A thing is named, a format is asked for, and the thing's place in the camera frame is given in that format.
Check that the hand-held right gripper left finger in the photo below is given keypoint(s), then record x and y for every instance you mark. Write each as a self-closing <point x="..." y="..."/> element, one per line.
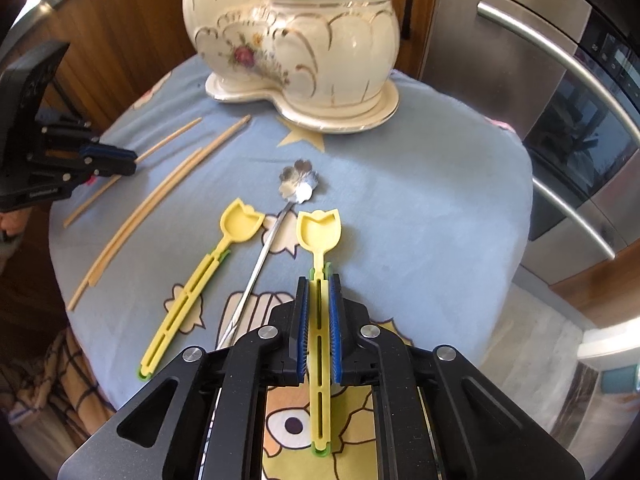
<point x="302" y="340"/>

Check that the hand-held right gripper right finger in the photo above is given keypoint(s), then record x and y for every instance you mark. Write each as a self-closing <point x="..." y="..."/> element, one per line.
<point x="335" y="340"/>

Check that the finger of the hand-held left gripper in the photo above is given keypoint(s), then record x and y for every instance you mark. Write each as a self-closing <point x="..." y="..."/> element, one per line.
<point x="115" y="152"/>
<point x="115" y="167"/>

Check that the yellow plastic spoon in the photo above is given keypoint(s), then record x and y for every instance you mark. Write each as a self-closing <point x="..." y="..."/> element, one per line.
<point x="240" y="225"/>
<point x="317" y="235"/>

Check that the silver flower-head spoon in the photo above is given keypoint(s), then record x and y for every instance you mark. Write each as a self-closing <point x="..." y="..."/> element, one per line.
<point x="299" y="187"/>

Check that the cream floral ceramic utensil holder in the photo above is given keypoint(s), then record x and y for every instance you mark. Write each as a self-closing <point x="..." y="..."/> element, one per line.
<point x="340" y="50"/>

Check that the person's left hand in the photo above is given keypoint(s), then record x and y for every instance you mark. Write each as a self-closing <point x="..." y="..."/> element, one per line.
<point x="11" y="225"/>

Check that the wooden lower cabinet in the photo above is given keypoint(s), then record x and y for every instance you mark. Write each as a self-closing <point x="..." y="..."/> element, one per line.
<point x="125" y="20"/>
<point x="600" y="295"/>

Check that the blue cartoon printed cloth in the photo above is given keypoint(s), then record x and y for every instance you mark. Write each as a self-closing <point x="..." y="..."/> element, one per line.
<point x="425" y="210"/>

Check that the cream ceramic saucer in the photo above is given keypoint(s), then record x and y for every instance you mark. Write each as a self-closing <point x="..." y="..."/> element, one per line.
<point x="345" y="122"/>

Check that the plaid cloth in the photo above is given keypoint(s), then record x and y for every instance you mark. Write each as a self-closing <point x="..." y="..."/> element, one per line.
<point x="50" y="385"/>

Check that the stainless steel built-in oven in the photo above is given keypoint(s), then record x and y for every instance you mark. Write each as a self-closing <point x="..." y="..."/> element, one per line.
<point x="500" y="60"/>

